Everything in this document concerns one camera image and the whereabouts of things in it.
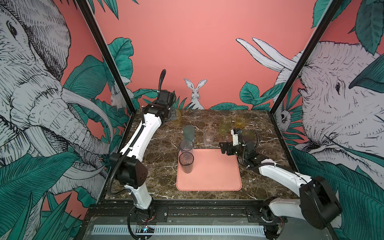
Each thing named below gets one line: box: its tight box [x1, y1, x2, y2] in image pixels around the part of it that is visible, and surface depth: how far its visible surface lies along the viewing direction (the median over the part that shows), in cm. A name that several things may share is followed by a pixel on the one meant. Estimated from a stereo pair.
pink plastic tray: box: [176, 149, 242, 192], surface depth 88 cm
